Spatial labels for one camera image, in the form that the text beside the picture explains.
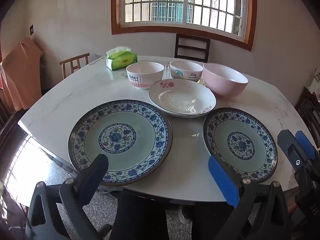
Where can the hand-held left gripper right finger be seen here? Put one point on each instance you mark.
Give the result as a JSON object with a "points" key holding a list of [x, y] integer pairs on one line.
{"points": [[222, 180]]}

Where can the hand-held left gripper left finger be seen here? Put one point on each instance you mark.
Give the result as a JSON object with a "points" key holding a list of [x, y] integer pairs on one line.
{"points": [[96, 171]]}

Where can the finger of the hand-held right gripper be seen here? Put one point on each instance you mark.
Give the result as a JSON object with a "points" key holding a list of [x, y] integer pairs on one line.
{"points": [[290, 147], [305, 145]]}

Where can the small blue floral plate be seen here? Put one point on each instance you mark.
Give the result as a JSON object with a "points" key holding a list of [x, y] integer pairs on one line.
{"points": [[240, 145]]}

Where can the large blue floral plate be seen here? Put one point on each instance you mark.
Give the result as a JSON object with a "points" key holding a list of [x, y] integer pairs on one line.
{"points": [[140, 142]]}

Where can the white plate with pink flowers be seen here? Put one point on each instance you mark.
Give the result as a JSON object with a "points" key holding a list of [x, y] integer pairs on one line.
{"points": [[180, 100]]}

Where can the white bowl with pink stripes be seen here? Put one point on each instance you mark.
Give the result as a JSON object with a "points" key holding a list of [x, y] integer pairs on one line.
{"points": [[143, 76]]}

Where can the white bowl with cartoon print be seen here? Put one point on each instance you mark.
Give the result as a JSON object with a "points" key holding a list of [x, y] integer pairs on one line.
{"points": [[186, 72]]}

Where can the dark wooden furniture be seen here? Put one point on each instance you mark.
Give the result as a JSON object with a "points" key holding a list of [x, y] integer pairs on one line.
{"points": [[308, 112]]}

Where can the person's shoe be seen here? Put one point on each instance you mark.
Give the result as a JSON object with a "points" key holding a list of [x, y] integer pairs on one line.
{"points": [[185, 215]]}

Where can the white bag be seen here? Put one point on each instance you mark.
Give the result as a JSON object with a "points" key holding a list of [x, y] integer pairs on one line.
{"points": [[315, 81]]}

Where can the light wooden chair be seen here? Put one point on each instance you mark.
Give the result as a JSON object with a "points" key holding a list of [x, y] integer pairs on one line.
{"points": [[75, 63]]}

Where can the green tissue pack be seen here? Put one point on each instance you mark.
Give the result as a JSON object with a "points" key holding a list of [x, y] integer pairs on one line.
{"points": [[122, 60]]}

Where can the orange cloth cover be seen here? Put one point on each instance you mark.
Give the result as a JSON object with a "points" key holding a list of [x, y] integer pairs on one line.
{"points": [[21, 75]]}

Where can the dark wooden chair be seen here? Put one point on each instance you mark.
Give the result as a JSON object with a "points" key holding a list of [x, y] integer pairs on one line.
{"points": [[192, 47]]}

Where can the wood-framed barred window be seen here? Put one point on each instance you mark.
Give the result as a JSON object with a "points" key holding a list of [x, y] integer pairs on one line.
{"points": [[182, 5]]}

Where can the dark wall plate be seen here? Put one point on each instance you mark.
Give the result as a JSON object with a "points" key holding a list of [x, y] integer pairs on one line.
{"points": [[31, 30]]}

